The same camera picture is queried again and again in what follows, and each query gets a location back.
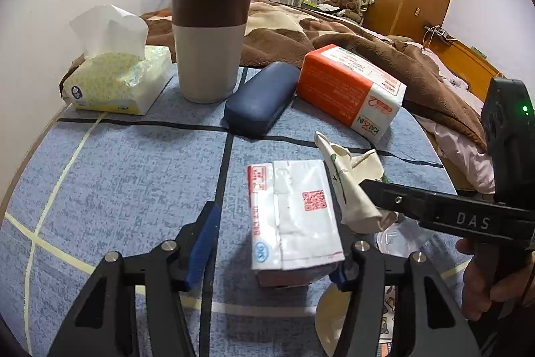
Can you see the blue lined tablecloth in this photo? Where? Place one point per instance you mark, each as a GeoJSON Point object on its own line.
{"type": "Point", "coordinates": [104, 173]}

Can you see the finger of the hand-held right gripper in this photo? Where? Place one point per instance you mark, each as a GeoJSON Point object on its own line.
{"type": "Point", "coordinates": [439, 210]}

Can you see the yellow tissue pack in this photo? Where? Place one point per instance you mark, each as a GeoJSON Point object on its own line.
{"type": "Point", "coordinates": [113, 85]}

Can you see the dark blue glasses case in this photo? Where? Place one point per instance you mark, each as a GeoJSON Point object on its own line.
{"type": "Point", "coordinates": [259, 97]}

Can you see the white green paper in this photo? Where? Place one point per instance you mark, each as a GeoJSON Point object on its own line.
{"type": "Point", "coordinates": [355, 194]}

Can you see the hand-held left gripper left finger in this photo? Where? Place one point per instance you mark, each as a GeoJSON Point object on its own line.
{"type": "Point", "coordinates": [205, 240]}

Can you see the wooden headboard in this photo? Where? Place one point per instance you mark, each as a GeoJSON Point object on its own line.
{"type": "Point", "coordinates": [472, 64]}

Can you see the patterned white paper cup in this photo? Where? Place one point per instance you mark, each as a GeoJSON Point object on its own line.
{"type": "Point", "coordinates": [330, 315]}

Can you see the pink milk carton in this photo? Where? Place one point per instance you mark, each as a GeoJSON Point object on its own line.
{"type": "Point", "coordinates": [292, 223]}

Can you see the beige tumbler with brown band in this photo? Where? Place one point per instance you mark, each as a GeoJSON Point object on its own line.
{"type": "Point", "coordinates": [209, 60]}

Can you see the person's right hand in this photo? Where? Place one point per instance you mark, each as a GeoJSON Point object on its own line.
{"type": "Point", "coordinates": [476, 277]}

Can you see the orange and white tissue pack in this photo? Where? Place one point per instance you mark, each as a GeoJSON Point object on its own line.
{"type": "Point", "coordinates": [334, 85]}

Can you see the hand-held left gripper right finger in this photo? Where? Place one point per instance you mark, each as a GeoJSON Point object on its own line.
{"type": "Point", "coordinates": [340, 277]}

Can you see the brown blanket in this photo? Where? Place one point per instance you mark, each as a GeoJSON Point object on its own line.
{"type": "Point", "coordinates": [292, 35]}

